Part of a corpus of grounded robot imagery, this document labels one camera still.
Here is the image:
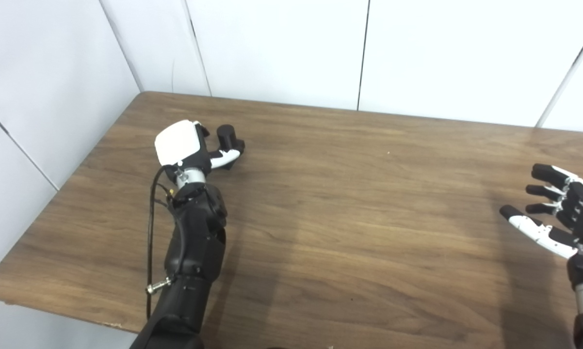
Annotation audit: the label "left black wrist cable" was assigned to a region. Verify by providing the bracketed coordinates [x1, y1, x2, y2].
[146, 165, 174, 320]

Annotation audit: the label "black peg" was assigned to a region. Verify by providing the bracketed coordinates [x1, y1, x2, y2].
[216, 125, 246, 170]

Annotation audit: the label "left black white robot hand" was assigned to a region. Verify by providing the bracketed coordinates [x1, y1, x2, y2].
[155, 120, 246, 176]

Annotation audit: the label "thin wires on left arm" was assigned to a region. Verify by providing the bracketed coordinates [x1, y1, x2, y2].
[156, 182, 178, 209]

